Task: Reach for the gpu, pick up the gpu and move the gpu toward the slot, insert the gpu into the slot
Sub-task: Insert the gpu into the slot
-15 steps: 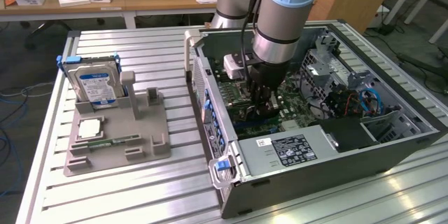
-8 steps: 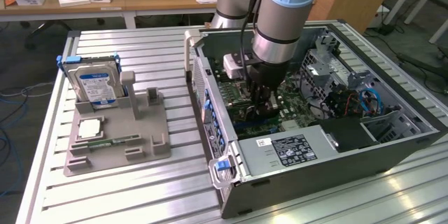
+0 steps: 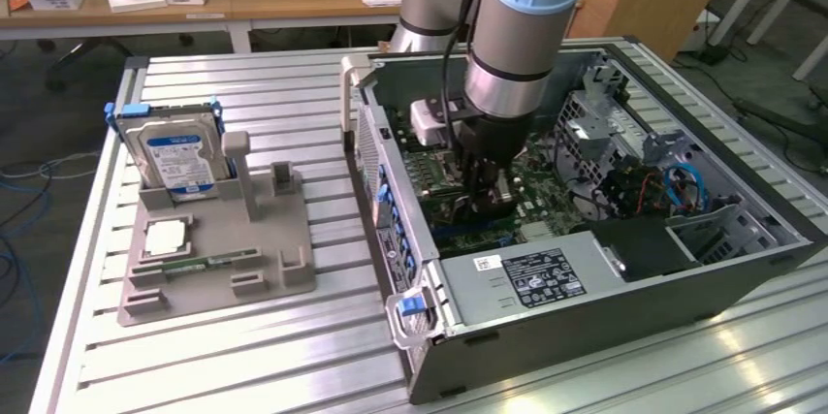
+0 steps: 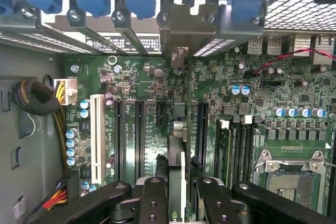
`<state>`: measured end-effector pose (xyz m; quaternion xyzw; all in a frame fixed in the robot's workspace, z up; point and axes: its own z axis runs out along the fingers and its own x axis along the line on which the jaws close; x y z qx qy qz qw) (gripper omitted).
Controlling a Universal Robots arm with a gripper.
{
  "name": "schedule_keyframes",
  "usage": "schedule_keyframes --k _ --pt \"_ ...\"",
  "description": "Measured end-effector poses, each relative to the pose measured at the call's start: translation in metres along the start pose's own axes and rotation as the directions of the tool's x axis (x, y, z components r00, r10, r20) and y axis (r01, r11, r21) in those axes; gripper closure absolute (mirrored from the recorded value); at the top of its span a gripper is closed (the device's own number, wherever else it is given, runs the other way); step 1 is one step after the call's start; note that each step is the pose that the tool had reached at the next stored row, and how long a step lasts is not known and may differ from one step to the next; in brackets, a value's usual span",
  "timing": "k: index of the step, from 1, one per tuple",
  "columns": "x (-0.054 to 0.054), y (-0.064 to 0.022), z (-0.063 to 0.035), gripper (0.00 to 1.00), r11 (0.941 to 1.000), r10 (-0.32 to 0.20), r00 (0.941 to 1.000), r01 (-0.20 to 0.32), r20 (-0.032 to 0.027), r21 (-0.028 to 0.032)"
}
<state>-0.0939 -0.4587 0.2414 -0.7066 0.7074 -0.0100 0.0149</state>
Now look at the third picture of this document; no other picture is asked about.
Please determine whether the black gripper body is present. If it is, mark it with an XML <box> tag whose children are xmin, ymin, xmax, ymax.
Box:
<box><xmin>456</xmin><ymin>112</ymin><xmax>534</xmax><ymax>171</ymax></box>

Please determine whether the CPU socket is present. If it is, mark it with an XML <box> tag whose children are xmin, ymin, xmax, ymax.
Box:
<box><xmin>436</xmin><ymin>147</ymin><xmax>464</xmax><ymax>187</ymax></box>

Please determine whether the green motherboard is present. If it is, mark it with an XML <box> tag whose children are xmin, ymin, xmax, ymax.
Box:
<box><xmin>387</xmin><ymin>111</ymin><xmax>596</xmax><ymax>260</ymax></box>

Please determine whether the grey power supply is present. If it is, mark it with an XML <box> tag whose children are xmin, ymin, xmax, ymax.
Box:
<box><xmin>430</xmin><ymin>232</ymin><xmax>623</xmax><ymax>328</ymax></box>

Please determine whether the black plastic shroud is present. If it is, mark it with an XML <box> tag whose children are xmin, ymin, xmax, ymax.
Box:
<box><xmin>586</xmin><ymin>217</ymin><xmax>704</xmax><ymax>282</ymax></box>

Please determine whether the black open PC case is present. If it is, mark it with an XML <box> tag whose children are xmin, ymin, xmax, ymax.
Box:
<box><xmin>340</xmin><ymin>35</ymin><xmax>828</xmax><ymax>405</ymax></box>

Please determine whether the silver disk bay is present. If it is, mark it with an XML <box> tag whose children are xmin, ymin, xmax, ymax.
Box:
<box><xmin>666</xmin><ymin>200</ymin><xmax>778</xmax><ymax>265</ymax></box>

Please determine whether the grey parts rack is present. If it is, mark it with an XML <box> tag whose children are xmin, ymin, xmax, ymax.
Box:
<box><xmin>115</xmin><ymin>130</ymin><xmax>319</xmax><ymax>329</ymax></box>

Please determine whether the hard disk blue label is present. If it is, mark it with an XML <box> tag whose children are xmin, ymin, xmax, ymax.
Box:
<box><xmin>122</xmin><ymin>115</ymin><xmax>226</xmax><ymax>202</ymax></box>

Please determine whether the green RAM stick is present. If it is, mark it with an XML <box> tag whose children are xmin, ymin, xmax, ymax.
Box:
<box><xmin>158</xmin><ymin>253</ymin><xmax>251</xmax><ymax>275</ymax></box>

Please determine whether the silver CPU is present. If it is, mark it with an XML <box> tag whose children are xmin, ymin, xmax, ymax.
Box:
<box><xmin>143</xmin><ymin>222</ymin><xmax>194</xmax><ymax>255</ymax></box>

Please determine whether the blue disk caddy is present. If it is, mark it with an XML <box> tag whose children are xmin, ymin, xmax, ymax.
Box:
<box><xmin>102</xmin><ymin>99</ymin><xmax>227</xmax><ymax>182</ymax></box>

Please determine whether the wooden desk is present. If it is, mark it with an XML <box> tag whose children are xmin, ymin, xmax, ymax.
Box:
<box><xmin>0</xmin><ymin>0</ymin><xmax>584</xmax><ymax>54</ymax></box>

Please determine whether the robot tool cable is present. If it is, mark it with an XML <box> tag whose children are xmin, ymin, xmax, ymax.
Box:
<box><xmin>442</xmin><ymin>0</ymin><xmax>484</xmax><ymax>146</ymax></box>

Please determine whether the blue wire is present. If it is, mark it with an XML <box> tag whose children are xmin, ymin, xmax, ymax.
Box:
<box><xmin>663</xmin><ymin>161</ymin><xmax>711</xmax><ymax>214</ymax></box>

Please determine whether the white floor cable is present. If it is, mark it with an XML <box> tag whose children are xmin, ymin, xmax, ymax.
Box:
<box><xmin>0</xmin><ymin>150</ymin><xmax>103</xmax><ymax>180</ymax></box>

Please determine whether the blue floor cable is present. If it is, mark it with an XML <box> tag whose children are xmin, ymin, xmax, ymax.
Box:
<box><xmin>0</xmin><ymin>180</ymin><xmax>58</xmax><ymax>362</ymax></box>

